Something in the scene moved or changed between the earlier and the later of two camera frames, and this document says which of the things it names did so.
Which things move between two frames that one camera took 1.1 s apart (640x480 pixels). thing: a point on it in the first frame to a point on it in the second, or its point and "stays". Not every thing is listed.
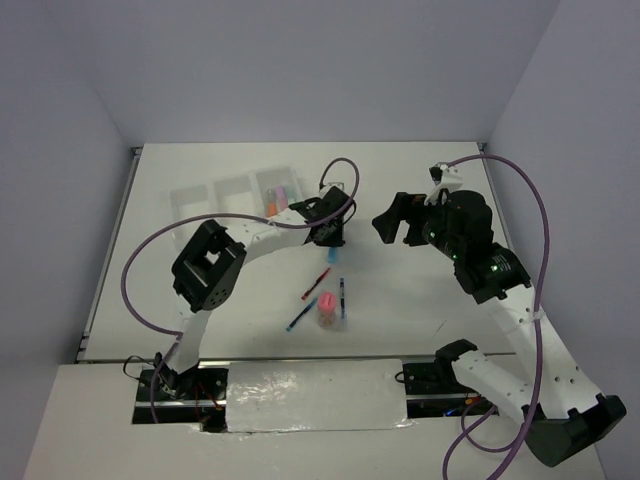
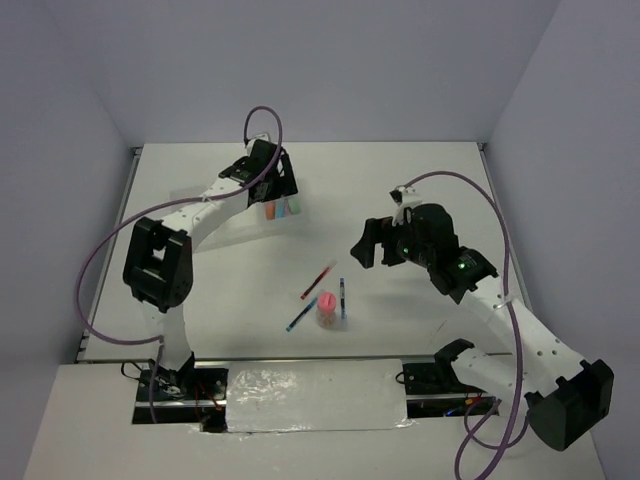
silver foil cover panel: (316, 395) stays
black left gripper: (336, 239) to (286, 185)
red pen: (313, 286) stays
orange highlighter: (272, 203) stays
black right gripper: (412, 208) to (378, 230)
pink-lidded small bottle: (326, 303) stays
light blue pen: (301, 315) stays
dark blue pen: (342, 297) stays
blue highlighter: (333, 255) to (279, 210)
